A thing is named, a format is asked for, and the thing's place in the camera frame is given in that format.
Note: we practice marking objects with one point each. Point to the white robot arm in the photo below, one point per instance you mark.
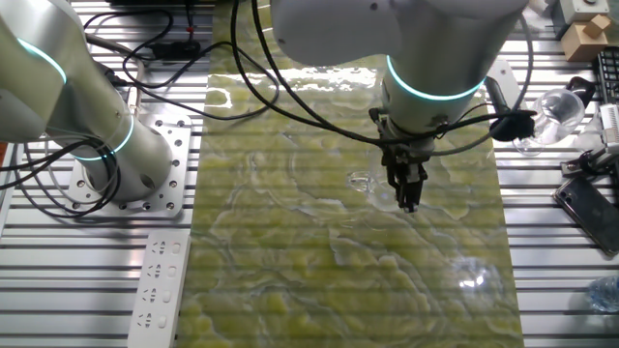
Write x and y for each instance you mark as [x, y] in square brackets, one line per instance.
[48, 87]

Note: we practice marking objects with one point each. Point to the black smartphone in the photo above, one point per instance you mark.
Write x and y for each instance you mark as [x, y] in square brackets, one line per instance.
[590, 212]

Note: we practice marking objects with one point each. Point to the green marble pattern mat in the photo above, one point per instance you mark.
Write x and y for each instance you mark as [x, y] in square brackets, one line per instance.
[290, 241]

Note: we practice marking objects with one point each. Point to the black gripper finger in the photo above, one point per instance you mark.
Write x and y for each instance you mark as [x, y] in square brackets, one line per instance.
[414, 193]
[401, 193]

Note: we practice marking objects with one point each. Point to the white ribbed device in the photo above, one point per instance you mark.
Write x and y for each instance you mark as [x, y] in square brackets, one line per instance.
[610, 125]

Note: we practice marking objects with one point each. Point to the clear plastic bottle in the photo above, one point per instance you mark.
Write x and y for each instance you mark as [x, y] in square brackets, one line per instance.
[607, 295]

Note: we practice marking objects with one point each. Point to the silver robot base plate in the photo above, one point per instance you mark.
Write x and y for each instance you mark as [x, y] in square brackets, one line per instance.
[170, 193]

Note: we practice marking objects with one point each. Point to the black holder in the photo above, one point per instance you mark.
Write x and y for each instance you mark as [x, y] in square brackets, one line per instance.
[582, 87]

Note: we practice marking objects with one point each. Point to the black keyboard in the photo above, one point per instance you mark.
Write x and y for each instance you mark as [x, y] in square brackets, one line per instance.
[610, 72]

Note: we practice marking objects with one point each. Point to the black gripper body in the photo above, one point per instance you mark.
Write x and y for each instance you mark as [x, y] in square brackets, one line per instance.
[408, 162]

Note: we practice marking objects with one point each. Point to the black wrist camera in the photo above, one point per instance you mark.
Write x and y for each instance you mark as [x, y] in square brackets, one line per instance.
[512, 126]

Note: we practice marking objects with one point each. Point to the black power adapter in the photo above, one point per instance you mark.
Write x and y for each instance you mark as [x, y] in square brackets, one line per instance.
[176, 49]

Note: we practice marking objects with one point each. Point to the grey button box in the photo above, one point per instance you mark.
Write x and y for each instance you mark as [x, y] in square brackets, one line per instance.
[582, 10]

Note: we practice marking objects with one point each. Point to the black metal clamp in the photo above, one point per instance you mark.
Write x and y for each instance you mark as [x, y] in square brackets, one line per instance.
[587, 163]

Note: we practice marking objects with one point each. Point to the white power strip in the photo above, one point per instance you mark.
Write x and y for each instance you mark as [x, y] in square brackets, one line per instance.
[159, 290]

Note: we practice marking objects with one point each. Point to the wooden block puzzle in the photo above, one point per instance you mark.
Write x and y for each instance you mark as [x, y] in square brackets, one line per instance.
[582, 43]

